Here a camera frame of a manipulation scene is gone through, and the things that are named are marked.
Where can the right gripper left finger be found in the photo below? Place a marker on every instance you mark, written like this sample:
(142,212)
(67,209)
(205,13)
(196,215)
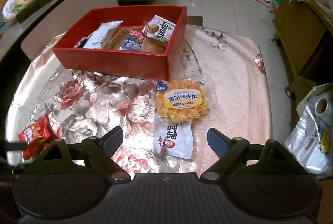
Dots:
(100,151)

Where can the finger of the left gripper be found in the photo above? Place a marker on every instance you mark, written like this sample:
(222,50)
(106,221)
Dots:
(15,146)

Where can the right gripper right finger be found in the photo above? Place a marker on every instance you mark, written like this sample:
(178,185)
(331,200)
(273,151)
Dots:
(229,152)

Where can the red snack packet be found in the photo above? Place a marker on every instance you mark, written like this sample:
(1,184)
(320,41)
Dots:
(37,135)

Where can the white red-print snack packet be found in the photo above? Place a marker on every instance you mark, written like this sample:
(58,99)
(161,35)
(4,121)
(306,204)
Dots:
(173,139)

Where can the yellow waffle packet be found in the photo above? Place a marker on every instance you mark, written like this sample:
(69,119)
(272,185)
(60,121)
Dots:
(181,100)

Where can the yellow bread snack packet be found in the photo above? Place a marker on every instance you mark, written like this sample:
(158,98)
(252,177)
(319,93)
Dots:
(113,36)

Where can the green white biscuit packet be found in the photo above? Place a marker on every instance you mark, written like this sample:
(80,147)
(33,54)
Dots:
(159,29)

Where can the floral tablecloth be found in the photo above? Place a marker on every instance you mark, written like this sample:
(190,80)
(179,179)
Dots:
(83,104)

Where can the silver foil bag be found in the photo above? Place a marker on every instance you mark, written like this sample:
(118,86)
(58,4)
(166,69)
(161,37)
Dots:
(310,141)

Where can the red cardboard box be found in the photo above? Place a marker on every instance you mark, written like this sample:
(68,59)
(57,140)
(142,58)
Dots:
(136,64)

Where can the wooden side cabinet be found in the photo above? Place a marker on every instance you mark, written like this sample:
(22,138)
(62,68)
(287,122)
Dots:
(305,31)

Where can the dark green long box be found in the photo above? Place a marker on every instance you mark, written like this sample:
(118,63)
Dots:
(30,9)

